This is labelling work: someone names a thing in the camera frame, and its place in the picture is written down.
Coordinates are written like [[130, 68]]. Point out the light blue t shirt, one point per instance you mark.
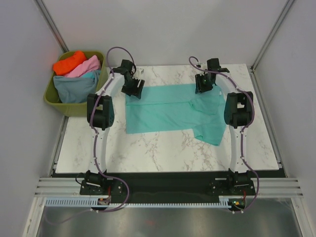
[[93, 75]]

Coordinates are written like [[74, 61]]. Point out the aluminium extrusion rail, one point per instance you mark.
[[57, 187]]

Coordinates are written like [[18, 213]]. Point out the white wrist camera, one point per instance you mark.
[[139, 72], [201, 67]]

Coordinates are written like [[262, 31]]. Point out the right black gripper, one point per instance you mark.
[[199, 88]]

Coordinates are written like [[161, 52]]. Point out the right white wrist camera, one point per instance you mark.
[[201, 67]]

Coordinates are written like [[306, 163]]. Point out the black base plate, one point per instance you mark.
[[164, 187]]

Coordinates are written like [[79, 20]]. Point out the white slotted cable duct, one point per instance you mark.
[[96, 202]]

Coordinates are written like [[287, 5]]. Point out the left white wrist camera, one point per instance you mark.
[[139, 72]]

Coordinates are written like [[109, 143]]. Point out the grey blue t shirt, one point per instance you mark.
[[75, 90]]

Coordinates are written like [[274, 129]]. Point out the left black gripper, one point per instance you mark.
[[136, 92]]

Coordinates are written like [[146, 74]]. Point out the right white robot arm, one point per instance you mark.
[[239, 114]]

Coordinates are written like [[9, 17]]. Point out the orange t shirt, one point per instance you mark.
[[65, 66]]

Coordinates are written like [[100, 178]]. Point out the teal t shirt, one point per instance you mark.
[[177, 107]]

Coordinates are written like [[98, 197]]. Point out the pink t shirt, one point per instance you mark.
[[87, 66]]

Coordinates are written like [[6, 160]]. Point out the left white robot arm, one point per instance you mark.
[[101, 116]]

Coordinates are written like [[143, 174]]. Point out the olive green plastic bin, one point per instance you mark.
[[51, 96]]

